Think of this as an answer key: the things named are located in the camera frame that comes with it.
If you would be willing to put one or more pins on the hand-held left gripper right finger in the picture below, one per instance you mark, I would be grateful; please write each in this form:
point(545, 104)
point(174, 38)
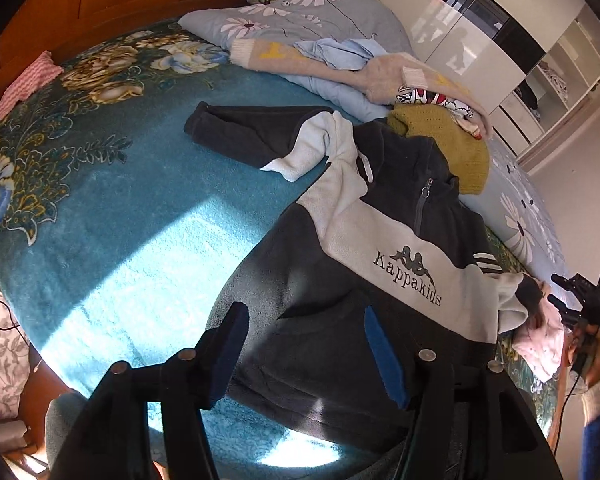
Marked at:
point(386, 360)

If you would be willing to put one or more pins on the white and black wardrobe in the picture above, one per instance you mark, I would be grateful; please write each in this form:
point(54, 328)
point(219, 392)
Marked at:
point(490, 20)

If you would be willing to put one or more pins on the grey padded seat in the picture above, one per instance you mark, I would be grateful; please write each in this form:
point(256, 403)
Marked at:
point(65, 425)

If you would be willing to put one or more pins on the pink checkered cloth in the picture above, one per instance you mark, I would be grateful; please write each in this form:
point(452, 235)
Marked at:
point(26, 82)

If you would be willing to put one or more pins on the person's right hand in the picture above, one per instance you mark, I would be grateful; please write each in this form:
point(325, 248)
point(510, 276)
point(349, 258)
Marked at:
point(599, 360)

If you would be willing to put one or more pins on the black and grey fleece jacket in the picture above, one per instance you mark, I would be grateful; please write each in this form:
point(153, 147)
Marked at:
point(330, 285)

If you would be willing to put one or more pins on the beige knit sweater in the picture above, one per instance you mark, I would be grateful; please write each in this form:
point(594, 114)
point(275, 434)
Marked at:
point(390, 72)

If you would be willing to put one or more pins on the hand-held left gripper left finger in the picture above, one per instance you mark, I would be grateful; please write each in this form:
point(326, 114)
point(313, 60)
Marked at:
point(228, 355)

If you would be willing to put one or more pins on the grey-blue daisy print quilt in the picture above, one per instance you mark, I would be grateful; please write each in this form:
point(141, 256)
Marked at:
point(320, 15)

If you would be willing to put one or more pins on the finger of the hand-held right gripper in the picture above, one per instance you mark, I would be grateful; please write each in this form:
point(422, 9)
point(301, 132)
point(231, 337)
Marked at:
point(567, 282)
point(565, 310)

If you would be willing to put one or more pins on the white red black patterned garment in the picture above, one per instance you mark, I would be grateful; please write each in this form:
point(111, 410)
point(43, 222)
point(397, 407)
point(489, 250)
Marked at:
point(430, 97)

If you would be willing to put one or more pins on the mustard knit garment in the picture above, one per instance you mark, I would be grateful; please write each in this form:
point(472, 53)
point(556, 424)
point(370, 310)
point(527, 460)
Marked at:
point(455, 150)

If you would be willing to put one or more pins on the pink garment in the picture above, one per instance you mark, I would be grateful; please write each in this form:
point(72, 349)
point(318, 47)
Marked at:
point(542, 345)

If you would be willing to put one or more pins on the light blue garment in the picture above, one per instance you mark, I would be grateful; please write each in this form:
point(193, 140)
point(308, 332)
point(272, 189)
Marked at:
point(337, 54)

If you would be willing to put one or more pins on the teal floral blanket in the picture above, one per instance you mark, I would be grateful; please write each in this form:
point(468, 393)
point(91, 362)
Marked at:
point(130, 210)

